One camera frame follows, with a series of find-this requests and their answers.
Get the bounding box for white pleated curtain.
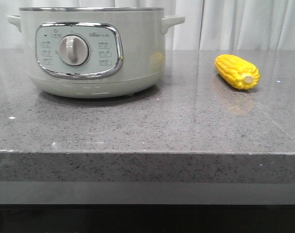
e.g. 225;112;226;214
0;0;295;50

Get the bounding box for yellow corn cob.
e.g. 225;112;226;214
215;54;261;90

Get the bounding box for pale green electric cooking pot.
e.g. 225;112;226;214
7;7;185;99

